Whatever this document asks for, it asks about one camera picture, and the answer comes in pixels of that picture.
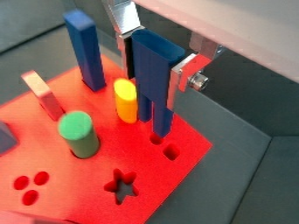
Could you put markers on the red peg board fixture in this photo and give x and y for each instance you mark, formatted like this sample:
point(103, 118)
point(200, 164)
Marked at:
point(114, 188)

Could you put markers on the tall dark blue square peg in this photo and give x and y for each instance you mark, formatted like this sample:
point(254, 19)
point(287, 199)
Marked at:
point(83, 36)

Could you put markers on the green cylinder peg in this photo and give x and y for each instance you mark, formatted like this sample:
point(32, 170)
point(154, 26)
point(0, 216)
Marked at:
point(78, 132)

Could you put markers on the yellow cylinder peg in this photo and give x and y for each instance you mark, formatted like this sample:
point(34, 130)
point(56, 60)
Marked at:
point(126, 100)

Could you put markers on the blue square-circle two-prong object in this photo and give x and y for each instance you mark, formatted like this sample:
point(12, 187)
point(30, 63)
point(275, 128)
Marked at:
point(155, 56)

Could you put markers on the gripper 2 silver left finger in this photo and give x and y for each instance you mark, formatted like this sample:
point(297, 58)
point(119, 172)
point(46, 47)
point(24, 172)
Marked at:
point(124, 19)

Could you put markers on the gripper 2 silver right finger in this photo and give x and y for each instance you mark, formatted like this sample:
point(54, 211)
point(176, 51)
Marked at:
point(186, 73)

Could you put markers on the grey-blue notched peg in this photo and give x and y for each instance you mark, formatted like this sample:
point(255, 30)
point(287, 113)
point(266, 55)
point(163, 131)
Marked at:
point(8, 140)

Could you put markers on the short red square peg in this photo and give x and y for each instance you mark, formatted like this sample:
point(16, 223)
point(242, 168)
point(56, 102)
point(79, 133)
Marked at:
point(44, 94)

